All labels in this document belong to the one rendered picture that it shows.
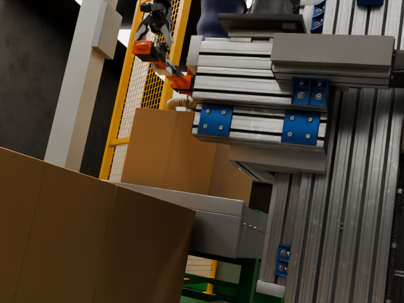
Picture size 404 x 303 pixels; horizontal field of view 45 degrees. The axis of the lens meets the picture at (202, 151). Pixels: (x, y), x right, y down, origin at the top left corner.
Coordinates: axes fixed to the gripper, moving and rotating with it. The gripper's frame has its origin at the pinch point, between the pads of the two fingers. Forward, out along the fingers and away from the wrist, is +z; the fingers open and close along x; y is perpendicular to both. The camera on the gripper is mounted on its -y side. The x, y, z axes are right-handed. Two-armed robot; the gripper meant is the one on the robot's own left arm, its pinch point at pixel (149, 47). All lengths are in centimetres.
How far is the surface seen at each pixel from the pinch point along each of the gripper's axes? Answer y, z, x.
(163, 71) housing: 11.9, 4.4, -0.9
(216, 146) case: 30.0, 28.1, -20.7
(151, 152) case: 29.6, 33.5, 7.3
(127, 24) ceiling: 556, -290, 394
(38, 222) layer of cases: -69, 67, -25
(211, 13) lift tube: 50, -40, 1
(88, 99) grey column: 96, -7, 94
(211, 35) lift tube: 50, -29, -1
